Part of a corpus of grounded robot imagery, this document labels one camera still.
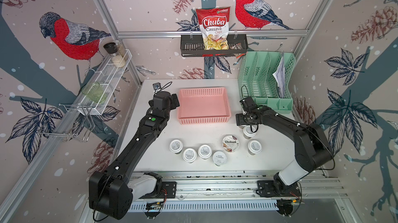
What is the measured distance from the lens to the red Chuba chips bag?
2.65ft

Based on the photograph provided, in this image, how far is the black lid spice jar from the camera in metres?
0.81

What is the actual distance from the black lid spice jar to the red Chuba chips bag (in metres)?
0.48
